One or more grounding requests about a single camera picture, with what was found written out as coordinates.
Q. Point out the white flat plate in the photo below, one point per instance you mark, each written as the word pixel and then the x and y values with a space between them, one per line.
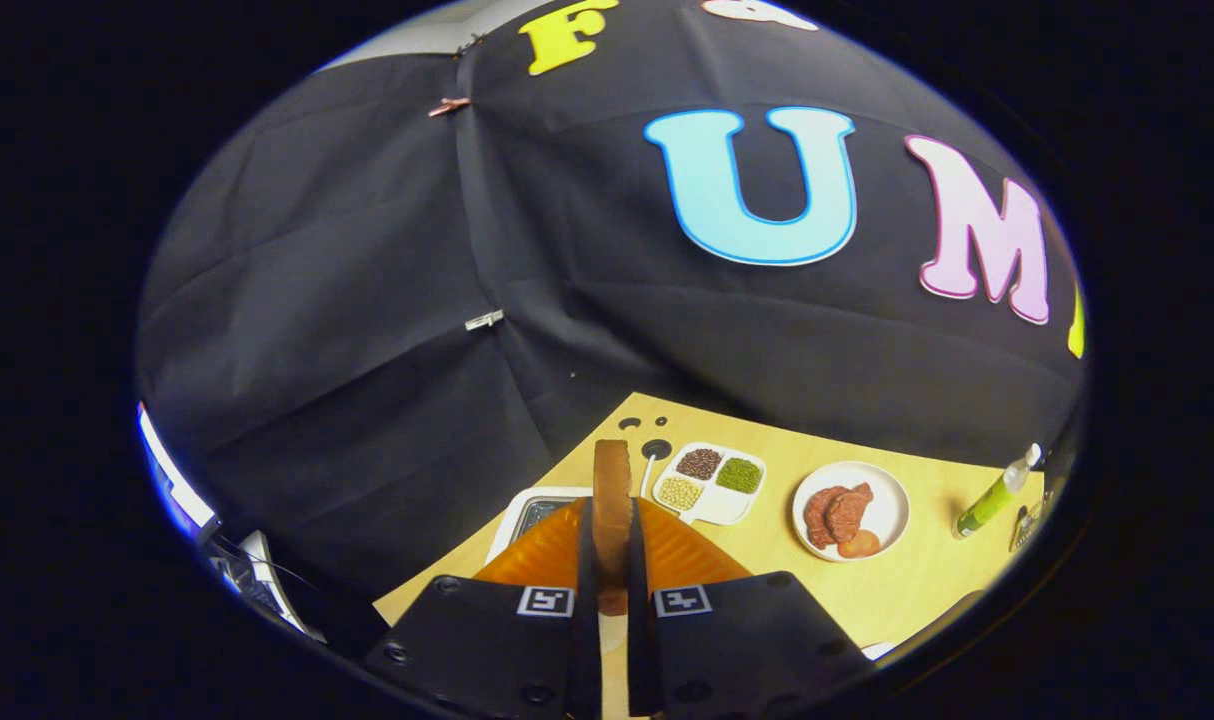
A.
pixel 879 650

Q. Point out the white metal frame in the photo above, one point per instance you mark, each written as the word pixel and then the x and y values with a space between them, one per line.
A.
pixel 267 580

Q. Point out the white toaster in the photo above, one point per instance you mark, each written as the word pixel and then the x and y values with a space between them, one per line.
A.
pixel 522 505

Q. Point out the orange cloth clip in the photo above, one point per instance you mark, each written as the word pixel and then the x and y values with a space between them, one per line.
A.
pixel 449 105

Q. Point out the silver cloth clip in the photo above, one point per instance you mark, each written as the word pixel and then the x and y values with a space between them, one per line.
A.
pixel 484 320

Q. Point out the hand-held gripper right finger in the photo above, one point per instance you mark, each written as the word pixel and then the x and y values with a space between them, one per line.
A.
pixel 637 560

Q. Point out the toasted bread slice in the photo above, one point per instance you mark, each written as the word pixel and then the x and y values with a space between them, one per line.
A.
pixel 612 500

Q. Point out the red tomato slice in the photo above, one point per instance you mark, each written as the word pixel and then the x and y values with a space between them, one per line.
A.
pixel 859 544

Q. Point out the black backdrop cloth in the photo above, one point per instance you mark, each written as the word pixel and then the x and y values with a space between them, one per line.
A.
pixel 367 300

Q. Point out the green label plastic bottle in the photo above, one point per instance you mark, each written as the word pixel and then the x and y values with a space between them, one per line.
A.
pixel 987 505

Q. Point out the brown meat patty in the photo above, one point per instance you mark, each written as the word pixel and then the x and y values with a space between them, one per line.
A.
pixel 817 515
pixel 852 510

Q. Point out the white divided bean tray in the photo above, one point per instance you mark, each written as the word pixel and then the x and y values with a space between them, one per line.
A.
pixel 727 505

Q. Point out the lit screen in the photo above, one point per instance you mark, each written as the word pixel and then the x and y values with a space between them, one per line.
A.
pixel 172 470

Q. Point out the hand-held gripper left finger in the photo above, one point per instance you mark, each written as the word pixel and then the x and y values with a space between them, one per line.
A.
pixel 585 560

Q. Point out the beige round plate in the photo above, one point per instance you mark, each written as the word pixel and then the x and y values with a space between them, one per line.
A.
pixel 887 505

